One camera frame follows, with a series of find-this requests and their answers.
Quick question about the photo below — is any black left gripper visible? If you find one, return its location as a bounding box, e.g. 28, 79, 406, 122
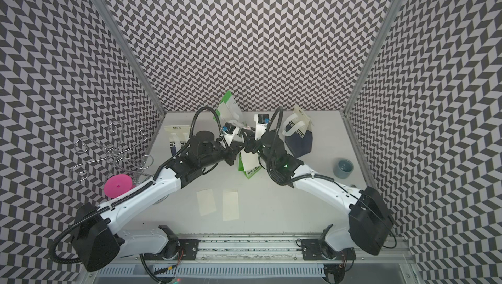
200, 138, 244, 169

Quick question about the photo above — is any green white bag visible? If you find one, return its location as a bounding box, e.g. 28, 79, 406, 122
216, 90, 247, 132
238, 149, 262, 179

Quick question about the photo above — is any green white bag front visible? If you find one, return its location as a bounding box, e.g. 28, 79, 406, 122
216, 90, 247, 132

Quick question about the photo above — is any navy cream cheerful bag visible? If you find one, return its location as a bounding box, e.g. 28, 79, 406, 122
282, 105, 313, 158
163, 125, 190, 156

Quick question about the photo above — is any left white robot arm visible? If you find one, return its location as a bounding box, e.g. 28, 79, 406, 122
48, 106, 242, 272

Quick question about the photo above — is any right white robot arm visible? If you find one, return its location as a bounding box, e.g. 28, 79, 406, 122
246, 108, 393, 259

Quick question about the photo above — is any cream receipt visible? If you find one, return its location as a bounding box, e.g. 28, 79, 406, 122
222, 191, 240, 221
196, 189, 216, 217

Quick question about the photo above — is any cream receipt far left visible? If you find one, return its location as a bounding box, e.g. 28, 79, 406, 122
196, 189, 216, 217

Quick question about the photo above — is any grey blue cup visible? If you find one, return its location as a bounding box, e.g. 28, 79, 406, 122
333, 159, 354, 179

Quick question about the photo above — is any pink plastic cup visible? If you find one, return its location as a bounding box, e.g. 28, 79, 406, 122
103, 174, 135, 199

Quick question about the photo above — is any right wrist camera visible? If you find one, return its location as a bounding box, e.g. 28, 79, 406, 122
254, 114, 270, 140

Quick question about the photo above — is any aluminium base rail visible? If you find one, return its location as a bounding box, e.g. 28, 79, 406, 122
89, 234, 409, 265

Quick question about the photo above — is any silver wire stand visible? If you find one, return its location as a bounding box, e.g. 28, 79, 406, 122
69, 121, 154, 184

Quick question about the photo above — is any white vented cable duct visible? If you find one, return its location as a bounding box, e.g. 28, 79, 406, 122
152, 264, 325, 279

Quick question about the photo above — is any aluminium corner post right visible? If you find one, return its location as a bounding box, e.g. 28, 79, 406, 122
343, 0, 404, 117

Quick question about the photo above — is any aluminium corner post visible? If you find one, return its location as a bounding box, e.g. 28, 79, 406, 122
91, 0, 166, 116
343, 0, 404, 117

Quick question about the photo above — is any aluminium corner post left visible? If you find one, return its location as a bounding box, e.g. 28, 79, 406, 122
91, 0, 166, 116

